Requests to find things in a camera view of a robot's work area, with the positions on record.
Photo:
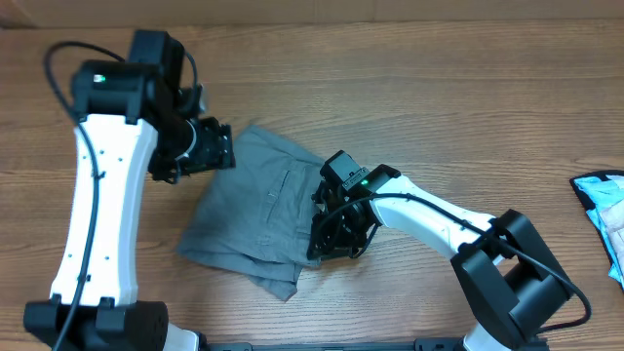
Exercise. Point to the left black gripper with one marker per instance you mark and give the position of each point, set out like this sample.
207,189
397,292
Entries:
217,153

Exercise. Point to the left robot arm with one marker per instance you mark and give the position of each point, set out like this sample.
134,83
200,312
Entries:
133,121

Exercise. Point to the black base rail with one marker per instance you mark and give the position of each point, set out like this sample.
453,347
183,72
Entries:
420,344

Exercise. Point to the grey shorts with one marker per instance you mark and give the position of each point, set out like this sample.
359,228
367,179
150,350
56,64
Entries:
255,219

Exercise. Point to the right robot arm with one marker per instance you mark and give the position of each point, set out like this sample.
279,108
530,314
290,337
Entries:
511,279

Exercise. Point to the blue patterned cloth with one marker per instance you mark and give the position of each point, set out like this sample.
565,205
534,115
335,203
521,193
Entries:
601,196

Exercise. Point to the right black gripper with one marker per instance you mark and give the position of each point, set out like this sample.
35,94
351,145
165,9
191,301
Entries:
331,245

